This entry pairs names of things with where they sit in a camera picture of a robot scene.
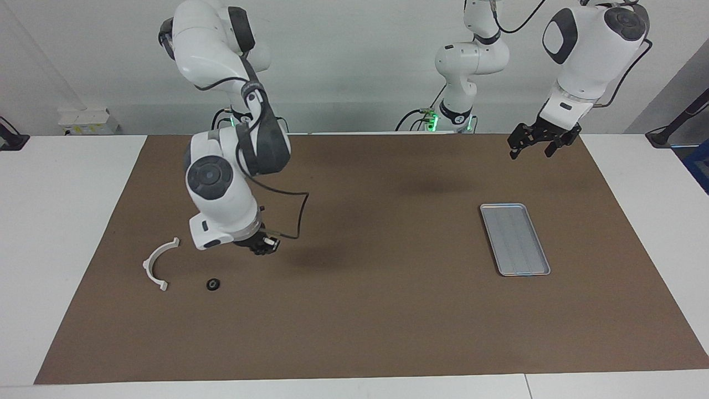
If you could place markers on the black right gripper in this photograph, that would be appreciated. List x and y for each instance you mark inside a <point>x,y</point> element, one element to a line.
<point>252,241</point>

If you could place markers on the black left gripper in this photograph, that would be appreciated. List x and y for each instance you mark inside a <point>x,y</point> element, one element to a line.
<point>545,132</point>

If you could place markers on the large black bearing gear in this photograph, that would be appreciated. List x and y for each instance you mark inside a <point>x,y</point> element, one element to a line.
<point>213,284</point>

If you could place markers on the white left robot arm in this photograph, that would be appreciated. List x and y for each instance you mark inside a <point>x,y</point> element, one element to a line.
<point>587,50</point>

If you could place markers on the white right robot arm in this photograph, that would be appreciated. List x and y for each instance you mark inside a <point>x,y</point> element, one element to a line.
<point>221,188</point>

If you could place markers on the silver metal tray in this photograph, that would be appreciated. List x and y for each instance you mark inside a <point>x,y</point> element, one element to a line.
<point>515,239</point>

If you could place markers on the brown table mat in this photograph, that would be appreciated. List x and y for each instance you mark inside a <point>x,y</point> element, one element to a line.
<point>388,321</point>

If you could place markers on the blue crate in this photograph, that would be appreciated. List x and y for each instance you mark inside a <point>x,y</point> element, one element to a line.
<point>699,166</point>

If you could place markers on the white power strip box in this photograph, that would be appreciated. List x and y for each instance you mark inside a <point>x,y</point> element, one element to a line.
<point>88,122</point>

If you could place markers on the white curved plastic bracket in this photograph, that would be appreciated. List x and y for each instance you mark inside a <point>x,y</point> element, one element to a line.
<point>147,266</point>

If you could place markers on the black clamp mount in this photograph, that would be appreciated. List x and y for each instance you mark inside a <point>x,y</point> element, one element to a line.
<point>11,139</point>

